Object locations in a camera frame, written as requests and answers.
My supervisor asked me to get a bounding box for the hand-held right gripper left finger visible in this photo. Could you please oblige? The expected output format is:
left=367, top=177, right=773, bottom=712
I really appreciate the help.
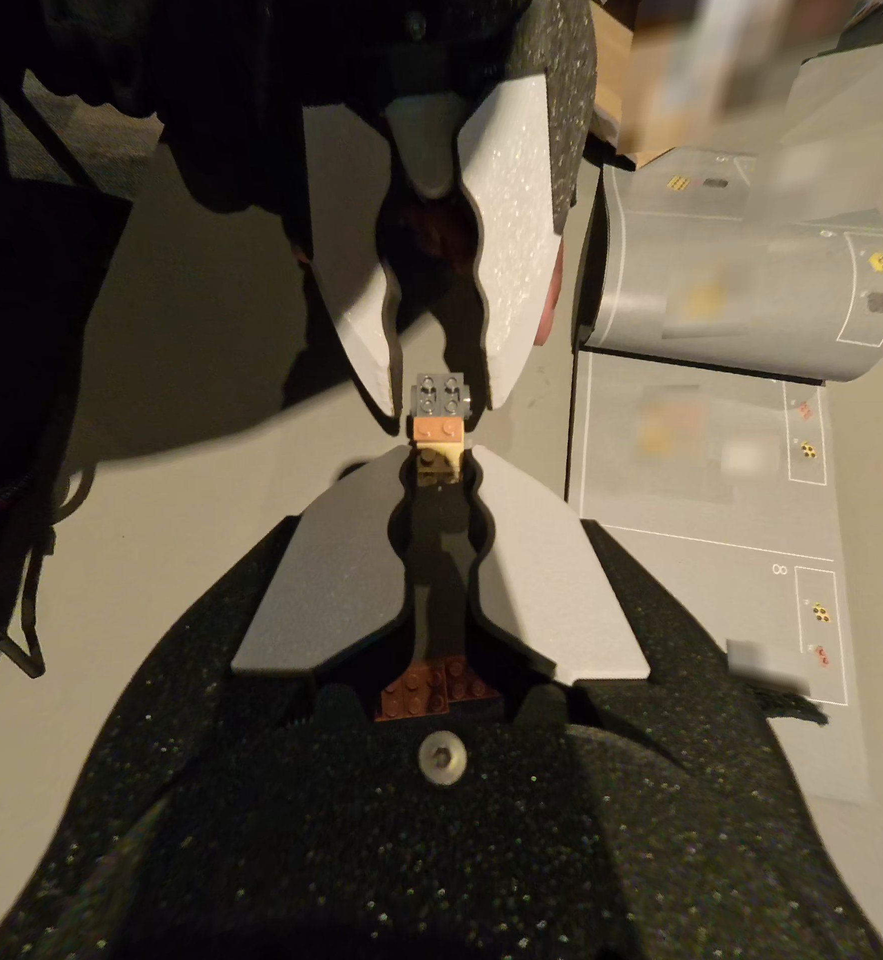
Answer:
left=229, top=444, right=415, bottom=676

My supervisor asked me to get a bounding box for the grey instruction booklet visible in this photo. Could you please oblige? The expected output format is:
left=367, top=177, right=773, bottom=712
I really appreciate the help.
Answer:
left=565, top=146, right=883, bottom=807

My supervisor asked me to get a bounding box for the reddish brown toy plate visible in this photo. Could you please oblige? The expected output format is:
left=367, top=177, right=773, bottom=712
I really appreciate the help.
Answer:
left=441, top=654, right=504, bottom=704
left=374, top=663, right=454, bottom=723

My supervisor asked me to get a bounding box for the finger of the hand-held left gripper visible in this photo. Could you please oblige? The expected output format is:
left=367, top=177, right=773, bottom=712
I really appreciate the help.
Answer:
left=445, top=72, right=567, bottom=412
left=301, top=105, right=407, bottom=438

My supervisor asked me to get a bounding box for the person's left hand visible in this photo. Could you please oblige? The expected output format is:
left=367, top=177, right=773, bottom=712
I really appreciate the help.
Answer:
left=533, top=238, right=567, bottom=348

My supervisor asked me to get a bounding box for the grey toy brick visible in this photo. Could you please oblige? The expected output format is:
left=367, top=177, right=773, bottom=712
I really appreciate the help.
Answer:
left=410, top=371, right=477, bottom=420

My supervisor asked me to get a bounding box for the grey desk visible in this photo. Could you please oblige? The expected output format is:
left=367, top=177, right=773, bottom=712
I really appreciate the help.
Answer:
left=0, top=67, right=883, bottom=960

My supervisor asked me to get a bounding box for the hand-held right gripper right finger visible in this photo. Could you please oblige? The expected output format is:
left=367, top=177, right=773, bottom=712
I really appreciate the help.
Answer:
left=467, top=444, right=653, bottom=687

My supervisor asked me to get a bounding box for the person's black jacket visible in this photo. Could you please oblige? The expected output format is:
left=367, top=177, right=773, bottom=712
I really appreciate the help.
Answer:
left=0, top=0, right=308, bottom=680

